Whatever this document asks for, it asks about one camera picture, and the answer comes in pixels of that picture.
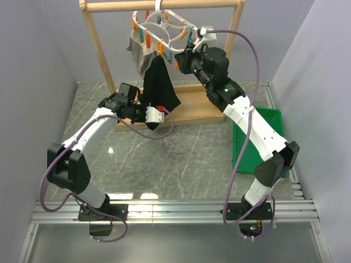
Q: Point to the grey underwear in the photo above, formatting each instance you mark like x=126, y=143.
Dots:
x=142, y=55

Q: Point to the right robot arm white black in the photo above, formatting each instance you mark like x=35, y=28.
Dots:
x=210, y=67

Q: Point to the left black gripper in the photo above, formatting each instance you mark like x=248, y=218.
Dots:
x=142, y=120

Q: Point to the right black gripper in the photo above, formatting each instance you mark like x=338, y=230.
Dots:
x=184, y=59

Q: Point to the orange clothes peg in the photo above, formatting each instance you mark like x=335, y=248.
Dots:
x=160, y=49

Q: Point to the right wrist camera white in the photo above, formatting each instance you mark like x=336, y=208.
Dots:
x=205, y=35

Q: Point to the teal clothes peg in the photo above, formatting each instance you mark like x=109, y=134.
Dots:
x=168, y=58

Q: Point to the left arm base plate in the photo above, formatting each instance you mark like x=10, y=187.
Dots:
x=111, y=212

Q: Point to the green plastic tray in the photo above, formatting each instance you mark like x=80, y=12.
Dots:
x=251, y=157

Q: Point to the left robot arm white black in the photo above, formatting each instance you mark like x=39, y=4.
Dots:
x=68, y=162

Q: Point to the black underwear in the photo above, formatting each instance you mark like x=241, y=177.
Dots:
x=158, y=89

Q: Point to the aluminium mounting rail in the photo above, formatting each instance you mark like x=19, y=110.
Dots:
x=178, y=212

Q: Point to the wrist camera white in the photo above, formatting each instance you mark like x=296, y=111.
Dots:
x=205, y=35
x=153, y=115

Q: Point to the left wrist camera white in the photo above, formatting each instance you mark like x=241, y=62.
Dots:
x=153, y=115

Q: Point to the white plastic clip hanger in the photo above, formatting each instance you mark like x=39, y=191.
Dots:
x=165, y=27

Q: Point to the wooden hanging rack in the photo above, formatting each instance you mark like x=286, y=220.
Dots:
x=195, y=107

